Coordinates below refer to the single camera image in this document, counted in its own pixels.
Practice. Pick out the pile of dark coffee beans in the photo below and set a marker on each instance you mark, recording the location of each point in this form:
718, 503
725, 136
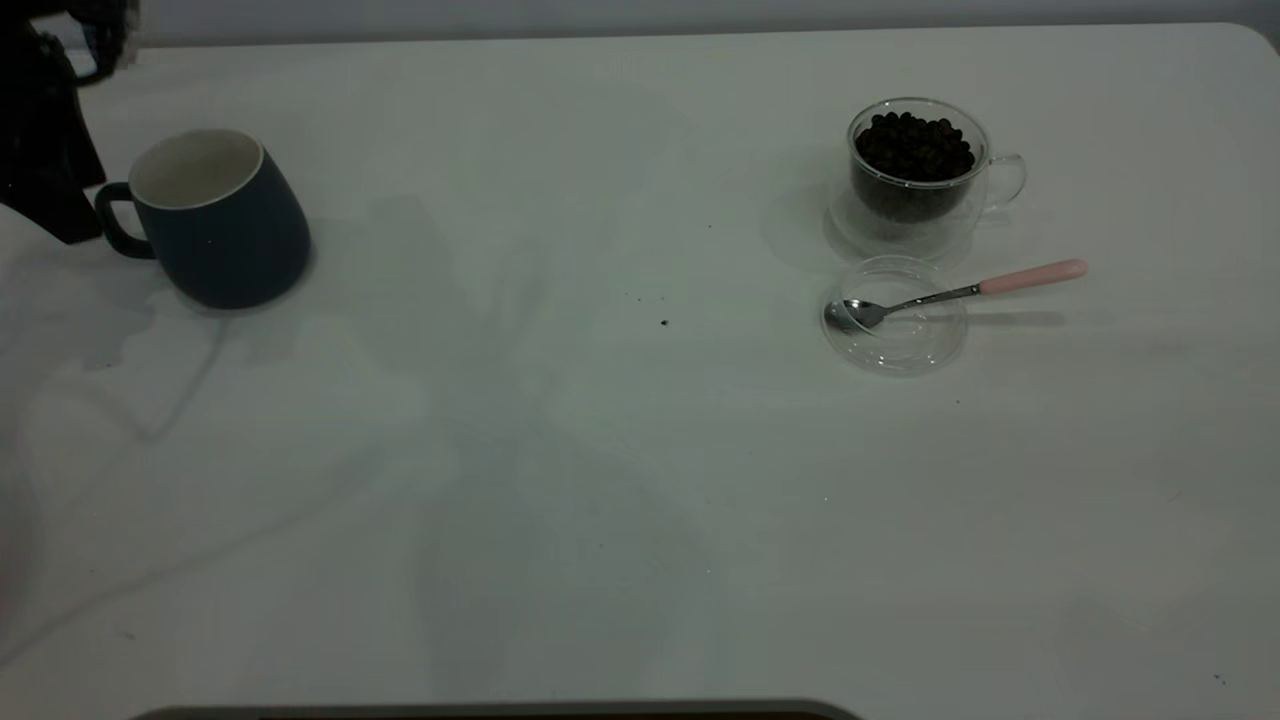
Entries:
912, 160

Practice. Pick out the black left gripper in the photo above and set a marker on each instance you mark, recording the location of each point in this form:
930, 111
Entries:
100, 30

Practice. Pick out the clear round glass lid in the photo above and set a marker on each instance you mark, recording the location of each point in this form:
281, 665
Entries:
900, 345

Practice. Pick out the clear double-walled glass cup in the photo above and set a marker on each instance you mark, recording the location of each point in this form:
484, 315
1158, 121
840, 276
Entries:
905, 232

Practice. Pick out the dark grey-blue ceramic mug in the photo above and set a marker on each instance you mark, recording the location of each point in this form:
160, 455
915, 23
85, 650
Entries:
235, 240

